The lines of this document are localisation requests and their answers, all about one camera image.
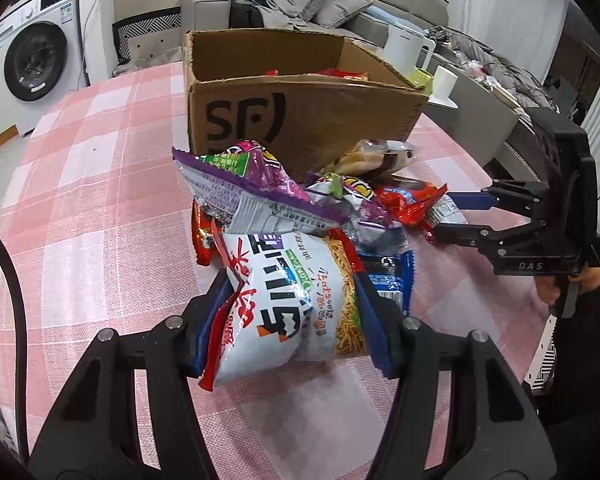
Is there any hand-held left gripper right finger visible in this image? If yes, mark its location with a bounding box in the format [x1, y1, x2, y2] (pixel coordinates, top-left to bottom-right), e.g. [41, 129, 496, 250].
[352, 272, 576, 480]

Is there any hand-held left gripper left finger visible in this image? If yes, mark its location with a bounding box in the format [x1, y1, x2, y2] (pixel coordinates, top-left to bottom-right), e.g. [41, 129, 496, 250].
[27, 267, 231, 480]

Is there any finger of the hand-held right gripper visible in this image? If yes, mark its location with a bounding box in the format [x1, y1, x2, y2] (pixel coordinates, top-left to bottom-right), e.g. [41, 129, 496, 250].
[431, 217, 551, 261]
[447, 179, 552, 218]

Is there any blue snack packet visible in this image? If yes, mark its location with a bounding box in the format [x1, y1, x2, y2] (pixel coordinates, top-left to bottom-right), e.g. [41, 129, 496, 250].
[357, 250, 415, 313]

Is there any white noodle snack packet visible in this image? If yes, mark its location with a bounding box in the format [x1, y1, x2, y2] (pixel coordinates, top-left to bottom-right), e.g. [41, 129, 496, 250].
[198, 232, 368, 392]

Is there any clear biscuit packet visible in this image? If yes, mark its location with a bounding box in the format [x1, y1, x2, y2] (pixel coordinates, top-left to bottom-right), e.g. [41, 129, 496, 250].
[325, 139, 417, 181]

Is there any purple snack packet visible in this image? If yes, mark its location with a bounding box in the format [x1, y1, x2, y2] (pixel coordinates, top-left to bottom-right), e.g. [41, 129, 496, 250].
[172, 140, 348, 233]
[304, 172, 410, 256]

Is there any printed cardboard box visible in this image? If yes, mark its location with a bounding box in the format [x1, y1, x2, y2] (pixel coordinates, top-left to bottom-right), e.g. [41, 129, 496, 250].
[182, 29, 429, 161]

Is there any person's right forearm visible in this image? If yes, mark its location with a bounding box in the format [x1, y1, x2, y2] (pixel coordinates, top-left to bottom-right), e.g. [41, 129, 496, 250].
[550, 282, 600, 426]

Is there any person's right hand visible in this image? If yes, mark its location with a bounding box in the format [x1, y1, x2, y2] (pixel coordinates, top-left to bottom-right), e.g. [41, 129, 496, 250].
[534, 265, 600, 307]

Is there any white coffee table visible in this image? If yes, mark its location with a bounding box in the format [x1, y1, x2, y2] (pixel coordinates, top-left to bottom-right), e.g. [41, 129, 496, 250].
[420, 87, 523, 168]

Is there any off-white cup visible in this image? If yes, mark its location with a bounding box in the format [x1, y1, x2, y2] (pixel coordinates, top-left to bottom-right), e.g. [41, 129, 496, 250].
[430, 65, 460, 102]

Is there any green cup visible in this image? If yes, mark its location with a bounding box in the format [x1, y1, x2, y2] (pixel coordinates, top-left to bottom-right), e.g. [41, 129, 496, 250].
[407, 66, 435, 92]

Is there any grey padded jacket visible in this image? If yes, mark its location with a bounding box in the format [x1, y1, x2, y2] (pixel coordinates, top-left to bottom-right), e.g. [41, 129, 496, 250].
[427, 25, 563, 111]

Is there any black white patterned chair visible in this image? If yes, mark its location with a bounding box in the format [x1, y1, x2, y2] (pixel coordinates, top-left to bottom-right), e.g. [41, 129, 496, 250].
[522, 317, 558, 396]
[112, 10, 183, 77]

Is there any white kettle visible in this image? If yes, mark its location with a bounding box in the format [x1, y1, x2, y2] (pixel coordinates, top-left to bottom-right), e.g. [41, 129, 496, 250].
[382, 25, 437, 75]

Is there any orange red snack packet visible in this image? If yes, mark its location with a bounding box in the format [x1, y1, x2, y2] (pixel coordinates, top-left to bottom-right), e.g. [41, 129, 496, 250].
[315, 67, 370, 82]

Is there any pink plaid tablecloth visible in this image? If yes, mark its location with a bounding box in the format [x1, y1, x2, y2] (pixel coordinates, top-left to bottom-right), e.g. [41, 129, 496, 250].
[0, 60, 556, 480]

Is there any light blue cushion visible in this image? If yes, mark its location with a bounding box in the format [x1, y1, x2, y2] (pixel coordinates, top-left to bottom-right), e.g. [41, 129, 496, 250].
[367, 7, 401, 31]

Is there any grey coat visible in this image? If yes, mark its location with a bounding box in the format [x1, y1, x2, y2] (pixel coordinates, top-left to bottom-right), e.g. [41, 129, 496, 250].
[257, 0, 306, 31]

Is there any black garment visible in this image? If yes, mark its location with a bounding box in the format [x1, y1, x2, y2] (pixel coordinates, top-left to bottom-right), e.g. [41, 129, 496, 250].
[230, 0, 271, 28]

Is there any grey sofa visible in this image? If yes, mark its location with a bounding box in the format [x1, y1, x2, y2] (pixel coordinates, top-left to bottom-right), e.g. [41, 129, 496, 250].
[180, 0, 450, 58]

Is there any white washing machine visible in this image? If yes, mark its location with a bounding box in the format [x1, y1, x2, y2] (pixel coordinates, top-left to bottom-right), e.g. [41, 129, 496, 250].
[0, 0, 90, 137]

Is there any black cable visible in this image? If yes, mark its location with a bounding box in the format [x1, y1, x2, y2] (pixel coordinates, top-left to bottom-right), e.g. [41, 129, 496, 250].
[0, 214, 33, 466]

